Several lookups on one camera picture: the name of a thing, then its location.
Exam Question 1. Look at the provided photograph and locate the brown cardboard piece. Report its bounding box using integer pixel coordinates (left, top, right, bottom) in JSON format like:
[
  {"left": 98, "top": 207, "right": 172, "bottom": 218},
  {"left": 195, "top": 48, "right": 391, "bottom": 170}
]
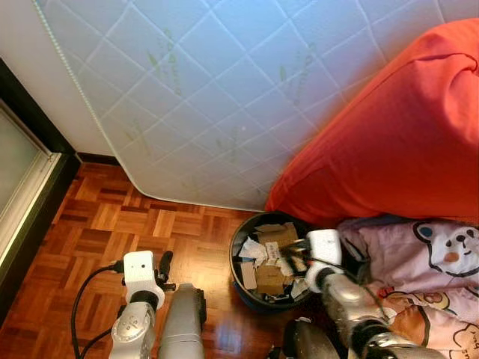
[
  {"left": 254, "top": 223, "right": 300, "bottom": 248},
  {"left": 253, "top": 263, "right": 291, "bottom": 297}
]

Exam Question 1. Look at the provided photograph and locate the silver left robot leg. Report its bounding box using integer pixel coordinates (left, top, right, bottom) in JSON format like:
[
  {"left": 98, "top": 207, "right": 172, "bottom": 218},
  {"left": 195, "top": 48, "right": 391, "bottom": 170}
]
[{"left": 157, "top": 283, "right": 207, "bottom": 359}]

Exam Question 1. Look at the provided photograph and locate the silver robot leg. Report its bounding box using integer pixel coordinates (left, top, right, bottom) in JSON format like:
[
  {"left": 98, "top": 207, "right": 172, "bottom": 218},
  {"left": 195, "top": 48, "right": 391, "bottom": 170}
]
[
  {"left": 157, "top": 283, "right": 207, "bottom": 359},
  {"left": 281, "top": 318, "right": 345, "bottom": 359}
]

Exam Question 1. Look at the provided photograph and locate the white crumpled paper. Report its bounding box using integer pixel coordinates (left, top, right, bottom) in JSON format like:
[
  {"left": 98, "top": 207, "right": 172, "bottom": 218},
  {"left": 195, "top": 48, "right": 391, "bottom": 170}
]
[{"left": 238, "top": 238, "right": 269, "bottom": 263}]

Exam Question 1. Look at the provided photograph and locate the black round trash bin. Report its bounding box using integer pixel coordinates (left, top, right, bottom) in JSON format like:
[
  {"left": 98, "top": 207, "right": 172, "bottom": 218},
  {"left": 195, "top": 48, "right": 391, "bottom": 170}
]
[{"left": 229, "top": 212, "right": 330, "bottom": 313}]

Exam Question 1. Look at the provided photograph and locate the silver right robot leg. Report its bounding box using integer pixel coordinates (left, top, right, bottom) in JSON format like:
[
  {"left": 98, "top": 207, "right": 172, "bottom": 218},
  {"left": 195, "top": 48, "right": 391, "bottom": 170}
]
[{"left": 281, "top": 318, "right": 345, "bottom": 359}]

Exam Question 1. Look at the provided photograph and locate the pink cartoon print blanket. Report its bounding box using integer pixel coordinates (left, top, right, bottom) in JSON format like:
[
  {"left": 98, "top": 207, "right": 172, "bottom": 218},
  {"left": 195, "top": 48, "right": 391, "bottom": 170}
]
[{"left": 337, "top": 217, "right": 479, "bottom": 359}]

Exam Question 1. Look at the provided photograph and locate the dark wooden baseboard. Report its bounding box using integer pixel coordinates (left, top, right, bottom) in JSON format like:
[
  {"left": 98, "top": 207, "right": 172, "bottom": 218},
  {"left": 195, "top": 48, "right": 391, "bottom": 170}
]
[{"left": 79, "top": 153, "right": 120, "bottom": 166}]

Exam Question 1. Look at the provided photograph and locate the black framed glass sliding door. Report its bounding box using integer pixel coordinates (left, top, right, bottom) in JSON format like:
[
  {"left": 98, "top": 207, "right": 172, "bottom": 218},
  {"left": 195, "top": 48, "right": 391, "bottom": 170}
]
[{"left": 0, "top": 58, "right": 82, "bottom": 324}]

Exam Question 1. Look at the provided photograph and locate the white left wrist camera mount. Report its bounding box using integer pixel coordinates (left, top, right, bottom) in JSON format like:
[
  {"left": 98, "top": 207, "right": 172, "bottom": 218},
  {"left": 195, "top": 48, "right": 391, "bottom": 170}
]
[{"left": 123, "top": 251, "right": 156, "bottom": 291}]

